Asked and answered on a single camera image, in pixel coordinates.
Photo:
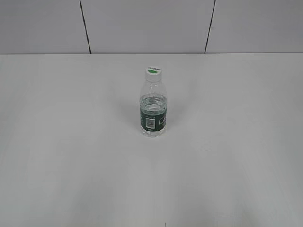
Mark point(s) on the white green bottle cap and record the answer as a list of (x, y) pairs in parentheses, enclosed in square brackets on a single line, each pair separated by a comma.
[(153, 74)]

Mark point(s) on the clear plastic water bottle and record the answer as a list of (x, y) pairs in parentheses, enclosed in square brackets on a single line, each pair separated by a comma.
[(153, 108)]

